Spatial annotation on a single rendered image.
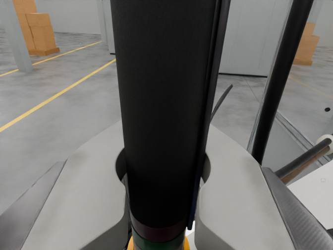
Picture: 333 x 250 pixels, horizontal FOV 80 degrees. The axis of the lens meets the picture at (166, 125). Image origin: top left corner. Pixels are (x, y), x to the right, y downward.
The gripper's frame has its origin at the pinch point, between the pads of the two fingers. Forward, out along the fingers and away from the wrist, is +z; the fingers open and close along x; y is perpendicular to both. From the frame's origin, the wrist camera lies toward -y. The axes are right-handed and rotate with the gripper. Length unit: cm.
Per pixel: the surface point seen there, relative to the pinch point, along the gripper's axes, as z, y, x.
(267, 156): 96, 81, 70
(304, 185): 21.4, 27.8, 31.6
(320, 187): 19.3, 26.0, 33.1
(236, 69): 520, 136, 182
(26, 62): 500, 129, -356
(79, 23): 1292, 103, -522
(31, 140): 201, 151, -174
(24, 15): 697, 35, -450
